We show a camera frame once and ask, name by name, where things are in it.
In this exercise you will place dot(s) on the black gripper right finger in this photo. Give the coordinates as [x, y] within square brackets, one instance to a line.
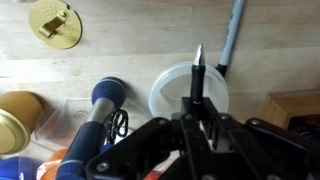
[260, 153]

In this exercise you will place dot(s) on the black pen silver tip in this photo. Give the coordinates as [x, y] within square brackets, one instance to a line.
[197, 83]

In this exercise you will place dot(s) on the clear plastic container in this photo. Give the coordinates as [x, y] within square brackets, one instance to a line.
[56, 123]

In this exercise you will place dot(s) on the blue handheld microphone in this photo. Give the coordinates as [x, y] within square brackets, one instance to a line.
[86, 140]

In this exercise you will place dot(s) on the grey marker black cap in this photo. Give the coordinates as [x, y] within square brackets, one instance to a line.
[230, 36]

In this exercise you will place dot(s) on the blue plastic cup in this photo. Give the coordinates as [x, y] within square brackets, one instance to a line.
[13, 168]

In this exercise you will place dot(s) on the orange container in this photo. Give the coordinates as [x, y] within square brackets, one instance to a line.
[55, 166]

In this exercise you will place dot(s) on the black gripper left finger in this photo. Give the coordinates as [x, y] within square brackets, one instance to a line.
[143, 150]

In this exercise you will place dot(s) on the gold jar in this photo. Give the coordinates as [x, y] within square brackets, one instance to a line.
[20, 113]

